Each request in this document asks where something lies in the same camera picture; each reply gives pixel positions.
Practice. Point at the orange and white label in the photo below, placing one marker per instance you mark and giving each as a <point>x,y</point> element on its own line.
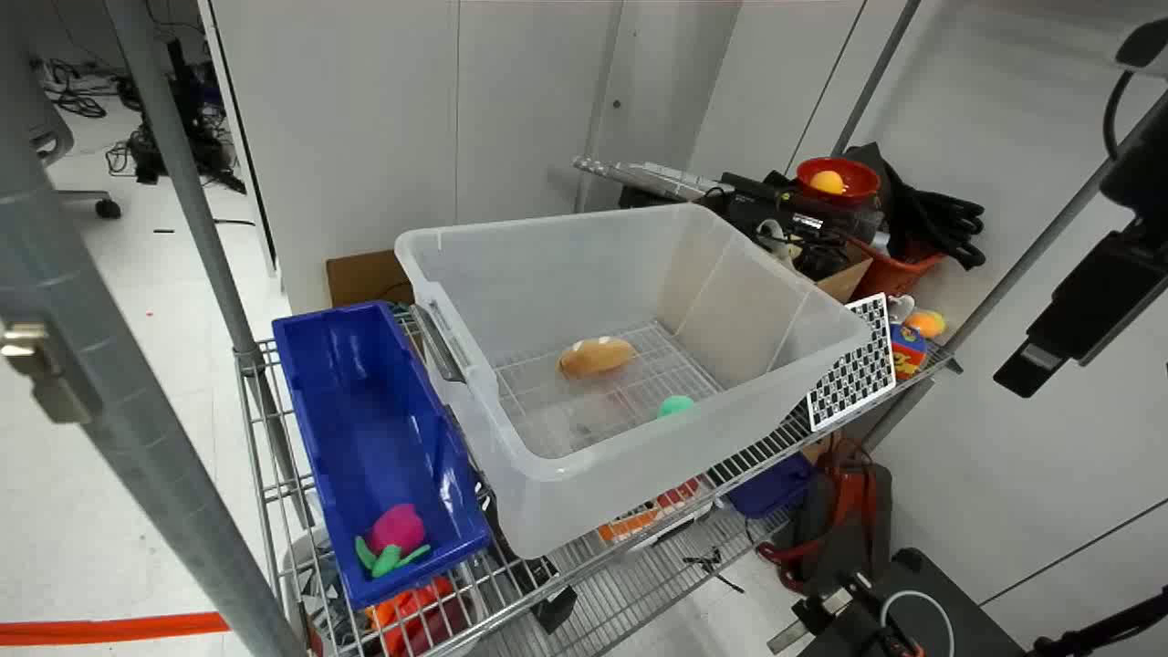
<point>642,515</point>

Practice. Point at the pink plush toy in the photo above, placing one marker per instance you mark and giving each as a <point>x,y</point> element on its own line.
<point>399,527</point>

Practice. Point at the yellow ball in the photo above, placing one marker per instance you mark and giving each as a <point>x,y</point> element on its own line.
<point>831,183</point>

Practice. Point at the white perforated panel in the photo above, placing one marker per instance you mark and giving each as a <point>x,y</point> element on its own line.
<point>853,368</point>

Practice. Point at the thick grey metal post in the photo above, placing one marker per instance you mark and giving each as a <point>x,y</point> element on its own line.
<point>111,403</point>

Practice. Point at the orange plush toy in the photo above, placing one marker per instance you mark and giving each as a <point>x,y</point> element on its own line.
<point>595,354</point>

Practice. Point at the red and black bag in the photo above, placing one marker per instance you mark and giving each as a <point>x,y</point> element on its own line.
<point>841,515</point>

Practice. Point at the dark blue pouch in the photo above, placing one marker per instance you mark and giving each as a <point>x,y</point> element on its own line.
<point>768,489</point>

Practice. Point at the black gloves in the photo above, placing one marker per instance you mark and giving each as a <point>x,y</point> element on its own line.
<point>923,222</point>

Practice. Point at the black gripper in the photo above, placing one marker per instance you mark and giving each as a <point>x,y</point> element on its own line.
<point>1114,285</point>

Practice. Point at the slim grey metal post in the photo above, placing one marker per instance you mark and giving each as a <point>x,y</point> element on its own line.
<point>185,171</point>

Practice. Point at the orange toy pile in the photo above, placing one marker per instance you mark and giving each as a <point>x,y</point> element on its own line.
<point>415,616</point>

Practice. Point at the clear plastic storage bin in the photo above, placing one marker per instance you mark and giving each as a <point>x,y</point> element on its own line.
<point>752,314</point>

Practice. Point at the orange plastic container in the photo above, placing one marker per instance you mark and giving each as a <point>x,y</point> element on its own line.
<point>898,272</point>

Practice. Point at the brown cardboard box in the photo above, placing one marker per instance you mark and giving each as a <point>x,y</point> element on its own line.
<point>366,279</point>

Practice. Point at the green plush toy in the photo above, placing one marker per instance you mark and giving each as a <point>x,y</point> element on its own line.
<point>671,405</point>

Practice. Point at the rainbow coloured toy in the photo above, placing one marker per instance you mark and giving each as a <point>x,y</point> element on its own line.
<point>922,329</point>

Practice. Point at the green toy piece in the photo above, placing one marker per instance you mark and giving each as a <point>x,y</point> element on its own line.
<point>387,562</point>

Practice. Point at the blue plastic bin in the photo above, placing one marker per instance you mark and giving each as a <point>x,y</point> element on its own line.
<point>366,425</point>

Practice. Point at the silver foil tube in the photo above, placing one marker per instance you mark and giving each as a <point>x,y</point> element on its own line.
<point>649,176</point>

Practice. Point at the red bowl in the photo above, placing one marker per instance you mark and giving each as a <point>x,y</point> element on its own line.
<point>860,176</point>

